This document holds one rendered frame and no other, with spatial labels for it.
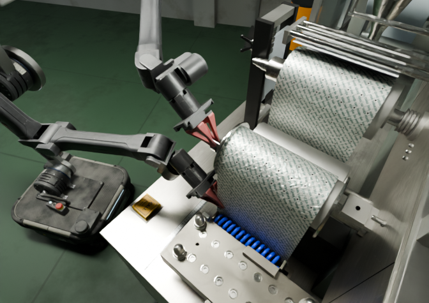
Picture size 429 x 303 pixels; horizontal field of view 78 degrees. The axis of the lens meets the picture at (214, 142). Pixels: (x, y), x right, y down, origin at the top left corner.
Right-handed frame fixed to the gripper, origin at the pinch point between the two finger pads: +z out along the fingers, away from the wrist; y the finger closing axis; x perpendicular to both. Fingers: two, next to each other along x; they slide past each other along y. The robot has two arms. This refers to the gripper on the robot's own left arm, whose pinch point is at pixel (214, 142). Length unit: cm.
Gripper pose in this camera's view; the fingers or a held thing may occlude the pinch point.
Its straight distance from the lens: 65.6
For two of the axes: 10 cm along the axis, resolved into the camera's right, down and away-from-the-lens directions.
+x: 5.1, -1.4, -8.5
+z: 6.0, 7.7, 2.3
